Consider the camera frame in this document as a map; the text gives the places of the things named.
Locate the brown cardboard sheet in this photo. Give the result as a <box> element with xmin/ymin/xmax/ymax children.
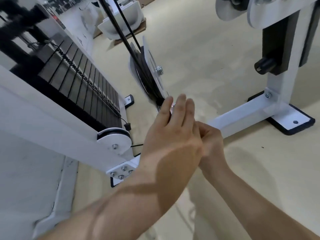
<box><xmin>114</xmin><ymin>18</ymin><xmax>147</xmax><ymax>47</ymax></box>

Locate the person's right hand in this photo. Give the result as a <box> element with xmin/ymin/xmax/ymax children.
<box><xmin>194</xmin><ymin>121</ymin><xmax>229</xmax><ymax>178</ymax></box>

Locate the person's right forearm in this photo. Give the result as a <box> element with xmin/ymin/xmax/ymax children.
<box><xmin>207</xmin><ymin>165</ymin><xmax>320</xmax><ymax>240</ymax></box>

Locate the white gym machine frame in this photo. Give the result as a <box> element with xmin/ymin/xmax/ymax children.
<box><xmin>0</xmin><ymin>0</ymin><xmax>320</xmax><ymax>188</ymax></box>

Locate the person's left hand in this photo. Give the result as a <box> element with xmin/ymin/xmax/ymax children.
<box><xmin>139</xmin><ymin>94</ymin><xmax>203</xmax><ymax>178</ymax></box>

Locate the black weight stack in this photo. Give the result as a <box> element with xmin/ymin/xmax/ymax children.
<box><xmin>10</xmin><ymin>30</ymin><xmax>123</xmax><ymax>133</ymax></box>

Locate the person's left forearm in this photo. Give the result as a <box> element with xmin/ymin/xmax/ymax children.
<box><xmin>37</xmin><ymin>160</ymin><xmax>190</xmax><ymax>240</ymax></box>

